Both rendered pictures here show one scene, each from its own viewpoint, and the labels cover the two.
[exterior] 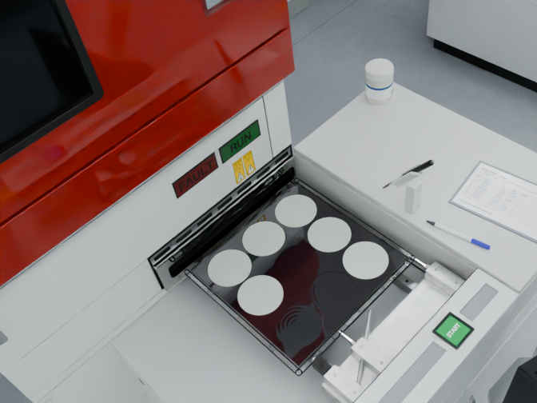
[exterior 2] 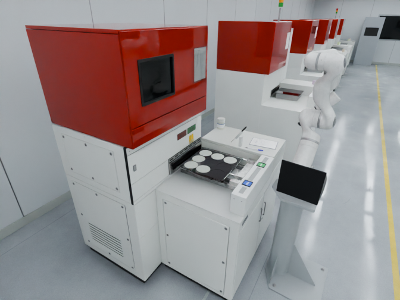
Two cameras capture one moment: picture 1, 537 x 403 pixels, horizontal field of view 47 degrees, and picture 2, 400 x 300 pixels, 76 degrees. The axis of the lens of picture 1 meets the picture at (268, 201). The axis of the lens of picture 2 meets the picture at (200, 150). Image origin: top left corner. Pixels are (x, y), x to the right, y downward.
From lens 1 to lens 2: 1.01 m
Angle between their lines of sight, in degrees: 28
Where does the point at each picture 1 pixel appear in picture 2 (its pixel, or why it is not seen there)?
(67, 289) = (151, 159)
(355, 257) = (227, 159)
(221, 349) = (193, 186)
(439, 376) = (261, 172)
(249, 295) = (200, 169)
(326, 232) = (216, 156)
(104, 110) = (174, 98)
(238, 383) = (201, 192)
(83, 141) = (169, 105)
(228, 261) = (190, 163)
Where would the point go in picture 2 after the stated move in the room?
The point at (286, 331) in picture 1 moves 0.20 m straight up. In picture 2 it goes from (214, 174) to (215, 149)
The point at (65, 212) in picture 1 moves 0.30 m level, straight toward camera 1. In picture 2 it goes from (161, 125) to (199, 139)
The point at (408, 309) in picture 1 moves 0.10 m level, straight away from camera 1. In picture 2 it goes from (246, 169) to (243, 162)
